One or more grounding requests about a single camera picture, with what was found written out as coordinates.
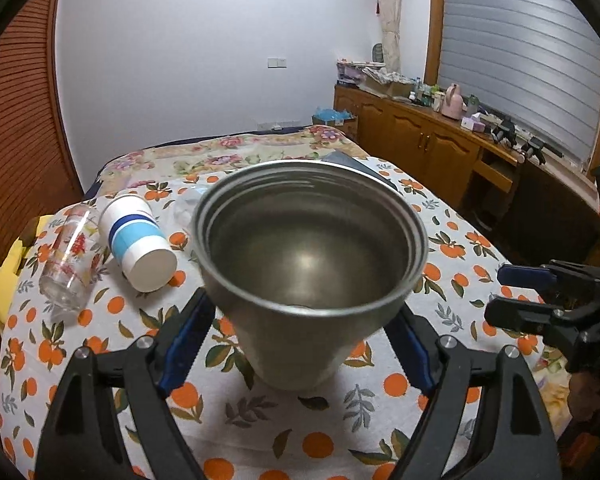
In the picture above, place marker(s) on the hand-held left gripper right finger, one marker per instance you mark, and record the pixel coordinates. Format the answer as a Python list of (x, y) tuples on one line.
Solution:
[(411, 355)]

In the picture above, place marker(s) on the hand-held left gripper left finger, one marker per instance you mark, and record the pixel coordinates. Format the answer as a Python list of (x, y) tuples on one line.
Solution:
[(190, 345)]

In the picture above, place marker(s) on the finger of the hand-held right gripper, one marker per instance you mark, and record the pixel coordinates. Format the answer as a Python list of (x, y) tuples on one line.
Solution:
[(522, 276), (515, 314)]

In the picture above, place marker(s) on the stainless steel cup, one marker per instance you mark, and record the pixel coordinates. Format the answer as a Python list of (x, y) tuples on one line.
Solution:
[(300, 345)]

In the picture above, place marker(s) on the white blue-striped paper cup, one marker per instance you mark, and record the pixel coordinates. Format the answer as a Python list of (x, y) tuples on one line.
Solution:
[(140, 245)]

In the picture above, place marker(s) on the clear plastic cup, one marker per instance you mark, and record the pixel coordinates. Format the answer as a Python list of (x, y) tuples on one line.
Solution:
[(186, 206)]

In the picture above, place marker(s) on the floral printed glass cup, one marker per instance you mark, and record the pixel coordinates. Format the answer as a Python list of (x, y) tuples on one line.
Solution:
[(72, 265)]

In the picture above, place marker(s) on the orange fruit print tablecloth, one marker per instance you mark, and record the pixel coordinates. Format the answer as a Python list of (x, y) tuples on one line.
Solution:
[(260, 427)]

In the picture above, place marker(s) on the purple tissue box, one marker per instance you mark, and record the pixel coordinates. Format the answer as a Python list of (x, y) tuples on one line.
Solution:
[(473, 123)]

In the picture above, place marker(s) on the wooden cabinet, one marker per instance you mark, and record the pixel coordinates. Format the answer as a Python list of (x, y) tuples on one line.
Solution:
[(430, 136)]

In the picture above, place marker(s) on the pink kettle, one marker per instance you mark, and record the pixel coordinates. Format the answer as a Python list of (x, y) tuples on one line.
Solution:
[(452, 104)]

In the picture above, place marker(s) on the yellow cushion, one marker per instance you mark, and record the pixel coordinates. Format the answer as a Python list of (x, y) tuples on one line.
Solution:
[(5, 280)]

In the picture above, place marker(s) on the dark blue book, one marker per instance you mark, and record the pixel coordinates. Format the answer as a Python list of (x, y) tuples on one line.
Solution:
[(351, 161)]

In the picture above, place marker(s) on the floral blanket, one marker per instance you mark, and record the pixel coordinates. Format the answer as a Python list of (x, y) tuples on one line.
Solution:
[(260, 147)]

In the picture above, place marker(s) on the grey window blinds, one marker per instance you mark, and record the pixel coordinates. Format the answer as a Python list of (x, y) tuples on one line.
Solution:
[(515, 40)]

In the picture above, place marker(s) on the cardboard box with cloths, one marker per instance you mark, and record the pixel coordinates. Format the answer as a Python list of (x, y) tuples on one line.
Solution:
[(387, 82)]

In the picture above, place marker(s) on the blue plastic bags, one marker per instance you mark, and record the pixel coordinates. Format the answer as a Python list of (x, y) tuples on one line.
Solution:
[(332, 116)]

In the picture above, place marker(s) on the wooden slatted door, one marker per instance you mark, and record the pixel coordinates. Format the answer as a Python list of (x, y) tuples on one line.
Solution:
[(20, 125)]

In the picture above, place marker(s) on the cream curtain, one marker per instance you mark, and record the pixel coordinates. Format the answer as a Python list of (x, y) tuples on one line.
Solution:
[(392, 20)]

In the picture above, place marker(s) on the white wall outlet strip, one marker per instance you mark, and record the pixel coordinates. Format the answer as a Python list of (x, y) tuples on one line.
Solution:
[(277, 123)]

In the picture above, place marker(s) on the white wall switch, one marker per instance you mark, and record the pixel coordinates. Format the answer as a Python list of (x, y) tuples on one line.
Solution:
[(277, 63)]

